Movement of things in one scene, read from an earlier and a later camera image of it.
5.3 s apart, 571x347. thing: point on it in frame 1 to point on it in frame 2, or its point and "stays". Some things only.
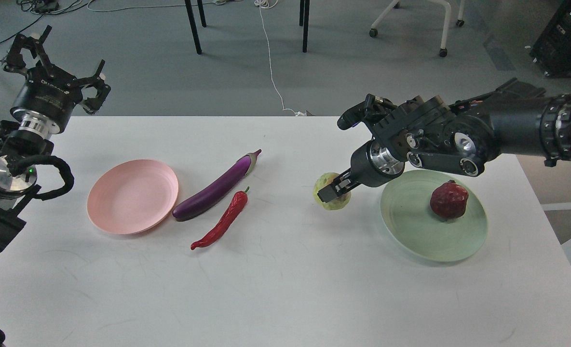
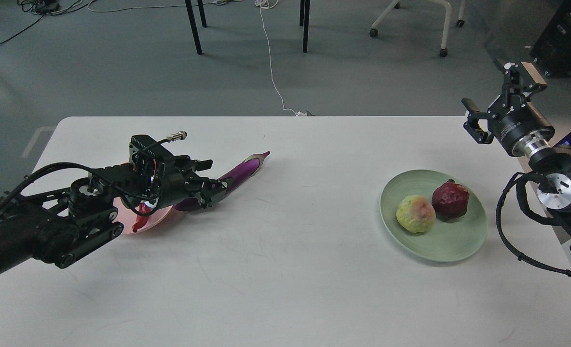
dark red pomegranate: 449,199 stays
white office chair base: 373,32 stays
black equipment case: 565,49 stays
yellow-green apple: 340,202 to 416,213
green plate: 406,209 stays
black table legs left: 193,22 stays
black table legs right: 306,6 stays
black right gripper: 372,165 to 520,127
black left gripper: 47,96 to 175,180
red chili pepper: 237,205 to 142,220
